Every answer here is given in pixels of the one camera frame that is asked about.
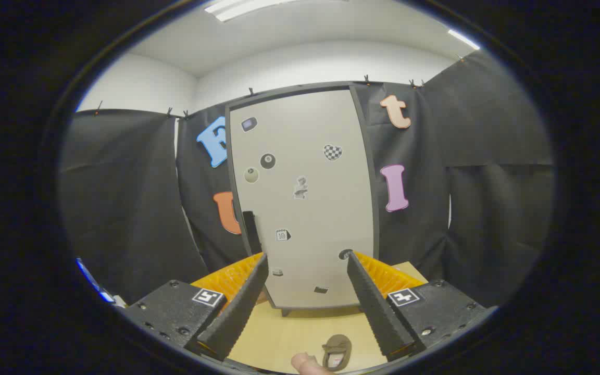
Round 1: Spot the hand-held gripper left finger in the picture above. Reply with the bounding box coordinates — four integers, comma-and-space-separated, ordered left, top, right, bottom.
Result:
121, 253, 269, 363

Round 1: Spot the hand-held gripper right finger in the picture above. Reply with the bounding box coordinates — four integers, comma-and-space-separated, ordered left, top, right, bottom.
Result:
346, 250, 491, 363

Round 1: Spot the brown fuzzy shoe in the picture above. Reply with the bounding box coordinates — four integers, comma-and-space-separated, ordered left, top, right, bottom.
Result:
322, 334, 353, 371

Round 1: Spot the black door handle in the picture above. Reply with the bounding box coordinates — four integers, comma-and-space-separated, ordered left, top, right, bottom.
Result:
242, 211, 263, 255

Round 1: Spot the lit screen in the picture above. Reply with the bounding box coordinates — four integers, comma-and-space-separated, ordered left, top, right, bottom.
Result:
75, 258, 116, 304

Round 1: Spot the black backdrop cloth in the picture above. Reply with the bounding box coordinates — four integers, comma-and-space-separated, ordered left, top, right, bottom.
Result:
59, 49, 556, 308

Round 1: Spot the small ceiling light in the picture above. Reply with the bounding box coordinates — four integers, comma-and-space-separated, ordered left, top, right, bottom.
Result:
447, 29, 481, 51

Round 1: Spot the long ceiling light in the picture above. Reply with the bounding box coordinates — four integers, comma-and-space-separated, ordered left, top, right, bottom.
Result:
205, 0, 301, 22

